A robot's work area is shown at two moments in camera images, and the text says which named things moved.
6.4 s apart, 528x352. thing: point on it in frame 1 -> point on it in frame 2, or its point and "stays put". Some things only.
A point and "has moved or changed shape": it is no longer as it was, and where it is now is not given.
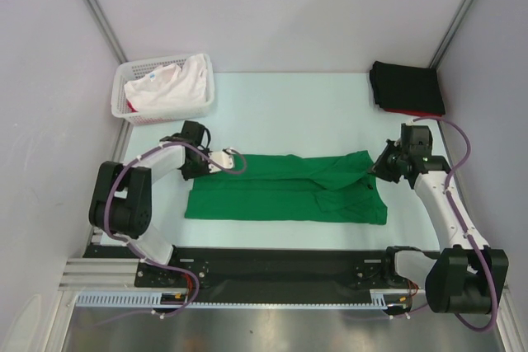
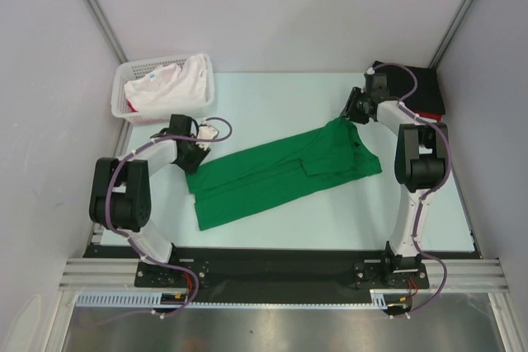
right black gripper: (379, 167) -> (351, 105)
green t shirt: (276, 187) has moved or changed shape
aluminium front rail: (99, 273) stays put
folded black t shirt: (407, 88) stays put
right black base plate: (379, 274) stays put
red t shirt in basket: (132, 109) stays put
